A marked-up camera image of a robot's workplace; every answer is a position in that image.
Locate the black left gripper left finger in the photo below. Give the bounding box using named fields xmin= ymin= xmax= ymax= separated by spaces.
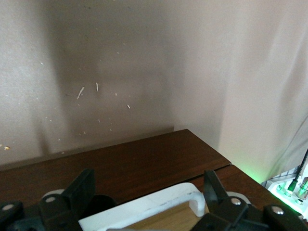
xmin=0 ymin=168 xmax=97 ymax=231

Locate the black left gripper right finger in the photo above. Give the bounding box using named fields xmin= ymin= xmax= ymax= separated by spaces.
xmin=192 ymin=170 xmax=303 ymax=231

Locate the wooden drawer with white handle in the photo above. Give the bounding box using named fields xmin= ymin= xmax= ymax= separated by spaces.
xmin=0 ymin=128 xmax=233 ymax=231

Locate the black cable to arm base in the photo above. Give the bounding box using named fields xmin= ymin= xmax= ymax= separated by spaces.
xmin=288 ymin=148 xmax=308 ymax=193

